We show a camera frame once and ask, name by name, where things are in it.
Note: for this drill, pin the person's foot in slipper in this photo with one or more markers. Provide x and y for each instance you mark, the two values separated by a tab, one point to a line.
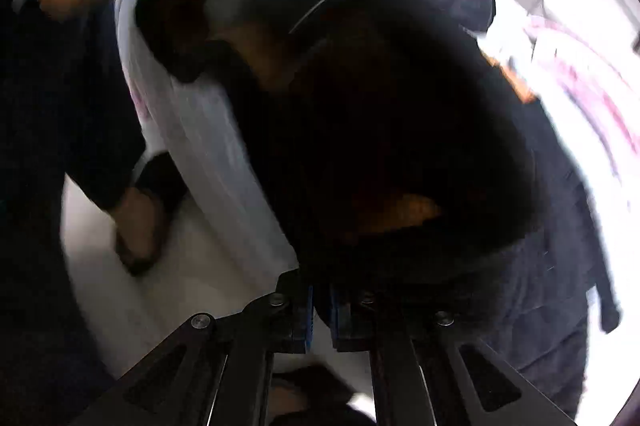
145	215

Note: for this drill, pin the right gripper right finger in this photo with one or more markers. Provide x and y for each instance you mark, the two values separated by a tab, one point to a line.
425	373

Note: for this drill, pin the patterned knit bed blanket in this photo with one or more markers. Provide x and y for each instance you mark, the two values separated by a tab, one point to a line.
562	61

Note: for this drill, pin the black quilted jacket orange lining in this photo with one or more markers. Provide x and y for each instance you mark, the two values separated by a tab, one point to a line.
399	161

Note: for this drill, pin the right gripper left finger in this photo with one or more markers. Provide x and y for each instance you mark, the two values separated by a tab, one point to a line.
213	370

